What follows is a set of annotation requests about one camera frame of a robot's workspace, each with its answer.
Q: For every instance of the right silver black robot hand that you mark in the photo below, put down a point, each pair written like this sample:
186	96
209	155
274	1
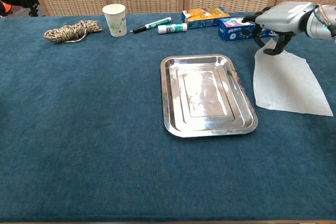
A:
283	16

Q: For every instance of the white paper sheet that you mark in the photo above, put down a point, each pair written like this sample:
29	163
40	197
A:
286	85

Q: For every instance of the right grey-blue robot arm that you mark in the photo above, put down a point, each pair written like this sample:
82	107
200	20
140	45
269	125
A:
316	27

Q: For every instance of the silver metal tray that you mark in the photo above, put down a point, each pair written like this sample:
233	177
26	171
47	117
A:
204	95

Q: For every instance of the blue cookie box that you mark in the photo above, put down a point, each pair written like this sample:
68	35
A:
233	31

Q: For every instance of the orange snack box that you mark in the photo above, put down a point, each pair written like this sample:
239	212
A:
202	16

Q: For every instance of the white green glue stick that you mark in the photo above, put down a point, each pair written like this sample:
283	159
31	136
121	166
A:
173	28

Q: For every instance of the white marker with black cap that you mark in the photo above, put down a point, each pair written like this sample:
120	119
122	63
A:
155	24

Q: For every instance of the white paper cup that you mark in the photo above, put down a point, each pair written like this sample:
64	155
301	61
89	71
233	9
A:
115	22

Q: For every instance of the blue felt table cover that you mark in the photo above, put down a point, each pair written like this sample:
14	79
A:
92	129

